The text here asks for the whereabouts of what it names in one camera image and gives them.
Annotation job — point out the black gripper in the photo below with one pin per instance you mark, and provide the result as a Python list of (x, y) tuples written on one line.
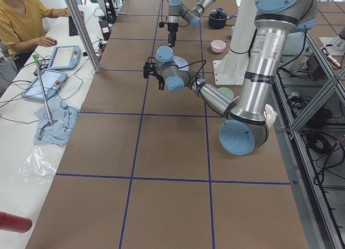
[(159, 78), (171, 28)]

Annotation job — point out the light blue plate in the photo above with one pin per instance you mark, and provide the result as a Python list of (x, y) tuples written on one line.
[(181, 63)]

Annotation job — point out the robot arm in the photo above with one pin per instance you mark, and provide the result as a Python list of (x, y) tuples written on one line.
[(178, 10), (245, 127)]

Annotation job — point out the dark blue pot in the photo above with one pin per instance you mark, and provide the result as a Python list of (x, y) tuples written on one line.
[(218, 18)]

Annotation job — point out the pink bowl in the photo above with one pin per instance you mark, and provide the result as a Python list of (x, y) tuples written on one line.
[(218, 46)]

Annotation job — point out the light blue cup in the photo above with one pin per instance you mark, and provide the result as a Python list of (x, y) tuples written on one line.
[(232, 30)]

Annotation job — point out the green bowl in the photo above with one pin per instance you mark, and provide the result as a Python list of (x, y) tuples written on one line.
[(227, 92)]

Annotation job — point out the far teach pendant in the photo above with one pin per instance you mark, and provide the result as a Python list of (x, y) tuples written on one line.
[(64, 58)]

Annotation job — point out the teach pendant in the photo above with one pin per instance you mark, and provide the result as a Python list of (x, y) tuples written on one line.
[(64, 58), (52, 82)]

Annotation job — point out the black keyboard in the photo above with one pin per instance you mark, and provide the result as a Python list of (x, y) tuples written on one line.
[(72, 29)]

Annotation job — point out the near teach pendant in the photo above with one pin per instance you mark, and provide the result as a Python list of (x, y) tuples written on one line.
[(52, 82)]

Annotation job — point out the light blue cloth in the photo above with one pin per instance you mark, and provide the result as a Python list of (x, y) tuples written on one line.
[(64, 119)]

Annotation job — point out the metal rod green tip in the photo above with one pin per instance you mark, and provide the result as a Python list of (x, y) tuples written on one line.
[(36, 61)]

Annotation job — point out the cream toaster with bread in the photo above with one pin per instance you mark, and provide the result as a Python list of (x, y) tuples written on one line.
[(270, 115)]

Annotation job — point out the person in yellow shirt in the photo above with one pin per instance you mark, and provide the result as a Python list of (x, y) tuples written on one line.
[(22, 27)]

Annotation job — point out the clear plastic bag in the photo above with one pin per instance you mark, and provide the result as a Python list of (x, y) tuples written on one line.
[(40, 166)]

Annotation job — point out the red bottle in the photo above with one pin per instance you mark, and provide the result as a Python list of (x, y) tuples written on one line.
[(14, 223)]

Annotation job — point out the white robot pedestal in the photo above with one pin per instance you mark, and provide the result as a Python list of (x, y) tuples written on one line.
[(231, 69)]

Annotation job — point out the aluminium frame post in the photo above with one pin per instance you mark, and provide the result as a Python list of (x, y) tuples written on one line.
[(82, 31)]

